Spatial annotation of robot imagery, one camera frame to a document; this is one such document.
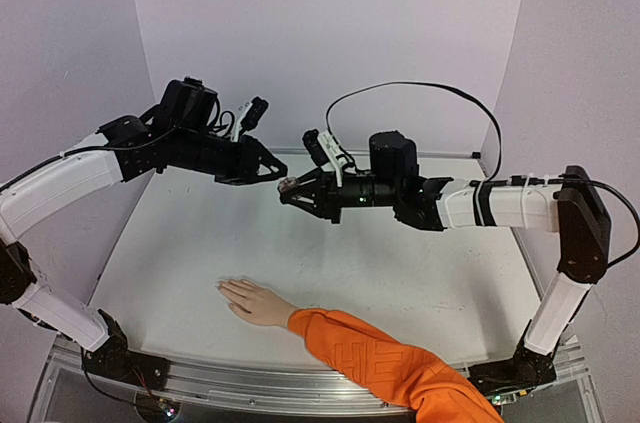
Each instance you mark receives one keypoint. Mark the aluminium table rail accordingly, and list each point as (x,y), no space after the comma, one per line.
(362,153)

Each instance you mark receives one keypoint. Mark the front aluminium frame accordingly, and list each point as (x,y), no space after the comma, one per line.
(145,388)

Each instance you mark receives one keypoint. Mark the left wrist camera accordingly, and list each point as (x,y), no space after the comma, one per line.
(249,117)

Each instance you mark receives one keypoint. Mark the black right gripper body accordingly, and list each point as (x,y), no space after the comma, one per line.
(332,194)

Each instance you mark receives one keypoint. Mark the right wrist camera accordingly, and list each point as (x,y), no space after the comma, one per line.
(327,154)

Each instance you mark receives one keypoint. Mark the nail polish bottle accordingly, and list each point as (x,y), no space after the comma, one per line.
(287,184)

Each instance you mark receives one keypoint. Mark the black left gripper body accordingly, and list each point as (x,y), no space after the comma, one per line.
(235,169)

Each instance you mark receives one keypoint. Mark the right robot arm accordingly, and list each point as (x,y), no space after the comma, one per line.
(565,205)

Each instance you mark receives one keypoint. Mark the mannequin hand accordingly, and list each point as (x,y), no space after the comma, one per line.
(256,305)

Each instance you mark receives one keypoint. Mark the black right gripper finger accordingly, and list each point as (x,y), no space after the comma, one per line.
(316,204)
(315,177)

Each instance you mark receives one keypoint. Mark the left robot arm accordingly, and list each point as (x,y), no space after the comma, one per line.
(57,217)

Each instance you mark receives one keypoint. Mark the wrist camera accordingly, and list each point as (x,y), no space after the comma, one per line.
(249,117)
(327,154)

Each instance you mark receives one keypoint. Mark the orange sleeve forearm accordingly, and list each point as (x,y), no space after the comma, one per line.
(396,373)

